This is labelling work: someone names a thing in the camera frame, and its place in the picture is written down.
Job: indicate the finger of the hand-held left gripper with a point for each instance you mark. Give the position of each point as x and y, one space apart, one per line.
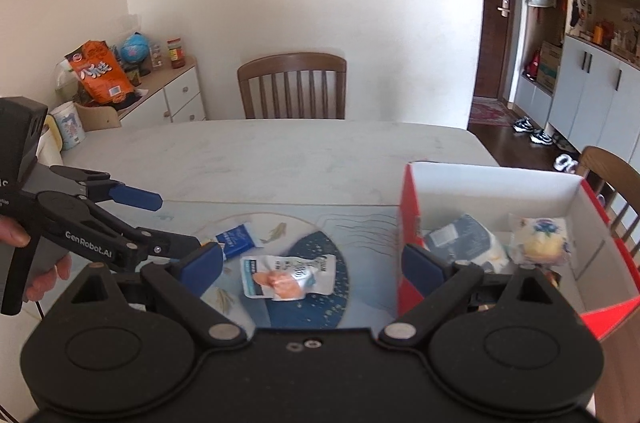
170 245
135 198

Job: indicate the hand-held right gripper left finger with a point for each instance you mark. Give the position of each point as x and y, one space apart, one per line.
202 265

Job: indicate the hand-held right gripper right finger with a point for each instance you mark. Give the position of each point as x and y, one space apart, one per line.
422 268

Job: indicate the small blue snack packet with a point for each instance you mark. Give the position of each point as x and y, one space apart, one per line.
235 239

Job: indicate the white tissue pack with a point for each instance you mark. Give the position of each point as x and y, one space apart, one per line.
465 238

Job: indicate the red shoe box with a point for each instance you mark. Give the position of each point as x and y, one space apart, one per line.
407 213

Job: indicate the yellow cake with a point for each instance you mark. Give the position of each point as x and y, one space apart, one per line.
540 243

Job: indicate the white marble desktop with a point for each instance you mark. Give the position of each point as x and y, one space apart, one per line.
250 153

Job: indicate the person's left hand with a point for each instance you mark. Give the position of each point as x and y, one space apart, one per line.
50 278

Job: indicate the wooden box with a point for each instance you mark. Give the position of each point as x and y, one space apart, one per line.
100 119

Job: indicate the white packet with orange print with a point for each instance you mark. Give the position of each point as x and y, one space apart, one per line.
285 278

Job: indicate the orange snack bag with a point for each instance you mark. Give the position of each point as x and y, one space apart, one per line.
100 73

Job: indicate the round blue glass turntable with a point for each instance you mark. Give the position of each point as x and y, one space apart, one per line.
325 303

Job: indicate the white sideboard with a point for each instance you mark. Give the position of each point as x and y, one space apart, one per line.
185 98

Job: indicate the small clear jar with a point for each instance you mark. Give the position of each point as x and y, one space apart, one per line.
157 57

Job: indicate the blue globe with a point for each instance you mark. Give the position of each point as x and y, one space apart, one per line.
136 49

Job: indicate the jar with red lid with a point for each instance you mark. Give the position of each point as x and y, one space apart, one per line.
176 55

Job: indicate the patterned doormat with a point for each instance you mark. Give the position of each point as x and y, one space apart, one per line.
492 113

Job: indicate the white sneaker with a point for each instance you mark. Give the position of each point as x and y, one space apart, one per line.
565 163

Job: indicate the wooden slat-back chair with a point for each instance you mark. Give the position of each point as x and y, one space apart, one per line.
290 63

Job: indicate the wooden chair with curved back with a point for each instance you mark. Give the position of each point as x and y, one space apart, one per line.
605 158

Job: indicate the red bag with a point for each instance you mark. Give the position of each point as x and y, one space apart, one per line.
532 64

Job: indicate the cardboard box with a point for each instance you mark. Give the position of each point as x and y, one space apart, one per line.
550 65

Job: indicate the brown door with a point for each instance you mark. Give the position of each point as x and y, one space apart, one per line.
492 28

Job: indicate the grey and wood wall cabinet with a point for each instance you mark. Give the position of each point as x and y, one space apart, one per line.
600 93

